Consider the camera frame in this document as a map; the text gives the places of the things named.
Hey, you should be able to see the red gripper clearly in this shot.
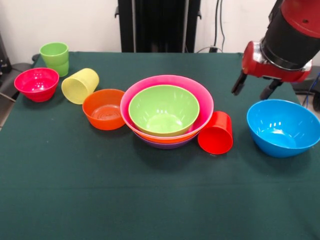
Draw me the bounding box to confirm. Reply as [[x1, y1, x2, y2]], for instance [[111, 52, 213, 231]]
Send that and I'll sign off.
[[230, 40, 313, 101]]

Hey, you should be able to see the large pink bowl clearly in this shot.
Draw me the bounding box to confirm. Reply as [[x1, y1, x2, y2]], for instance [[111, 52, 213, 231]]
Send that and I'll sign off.
[[119, 74, 215, 141]]

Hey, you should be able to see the light green bowl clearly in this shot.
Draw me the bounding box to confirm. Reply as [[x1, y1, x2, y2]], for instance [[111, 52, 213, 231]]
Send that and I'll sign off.
[[128, 84, 201, 137]]

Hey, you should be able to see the large orange bowl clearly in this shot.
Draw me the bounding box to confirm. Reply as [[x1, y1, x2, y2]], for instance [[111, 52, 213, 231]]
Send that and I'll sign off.
[[126, 123, 199, 145]]

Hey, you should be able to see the blue bowl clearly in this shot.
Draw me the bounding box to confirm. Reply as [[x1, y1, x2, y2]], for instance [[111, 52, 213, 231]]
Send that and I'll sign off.
[[246, 99, 320, 159]]

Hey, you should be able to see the red cup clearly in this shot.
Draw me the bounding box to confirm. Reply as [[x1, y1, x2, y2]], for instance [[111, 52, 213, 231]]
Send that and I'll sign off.
[[197, 111, 234, 155]]

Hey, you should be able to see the purple bowl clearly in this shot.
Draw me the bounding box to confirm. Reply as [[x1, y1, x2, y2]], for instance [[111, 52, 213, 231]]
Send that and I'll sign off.
[[134, 131, 194, 150]]

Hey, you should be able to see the dark green tablecloth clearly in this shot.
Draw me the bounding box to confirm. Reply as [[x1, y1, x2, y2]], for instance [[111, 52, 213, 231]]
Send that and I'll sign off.
[[0, 51, 320, 240]]

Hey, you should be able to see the small orange-red bowl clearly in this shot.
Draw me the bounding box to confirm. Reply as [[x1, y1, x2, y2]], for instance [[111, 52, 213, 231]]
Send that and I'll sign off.
[[81, 88, 127, 131]]

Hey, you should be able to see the yellow cup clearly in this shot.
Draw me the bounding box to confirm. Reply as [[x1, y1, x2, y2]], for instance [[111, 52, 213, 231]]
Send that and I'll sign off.
[[61, 67, 100, 105]]

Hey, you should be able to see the green cup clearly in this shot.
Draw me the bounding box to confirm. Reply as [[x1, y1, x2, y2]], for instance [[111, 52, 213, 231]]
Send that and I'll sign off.
[[39, 41, 70, 78]]

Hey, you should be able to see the small crimson bowl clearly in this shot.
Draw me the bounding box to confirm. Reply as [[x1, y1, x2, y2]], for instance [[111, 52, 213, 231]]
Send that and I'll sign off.
[[13, 67, 60, 103]]

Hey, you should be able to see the grey pedestal foot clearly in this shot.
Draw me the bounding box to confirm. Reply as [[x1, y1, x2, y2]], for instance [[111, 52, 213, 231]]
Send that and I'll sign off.
[[291, 66, 320, 94], [0, 62, 33, 98]]

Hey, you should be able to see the blue cable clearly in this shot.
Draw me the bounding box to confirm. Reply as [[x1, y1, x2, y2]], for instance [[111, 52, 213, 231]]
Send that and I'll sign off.
[[301, 72, 320, 107]]

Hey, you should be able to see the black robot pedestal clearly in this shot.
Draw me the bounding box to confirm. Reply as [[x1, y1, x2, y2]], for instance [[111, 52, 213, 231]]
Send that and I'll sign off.
[[114, 0, 203, 54]]

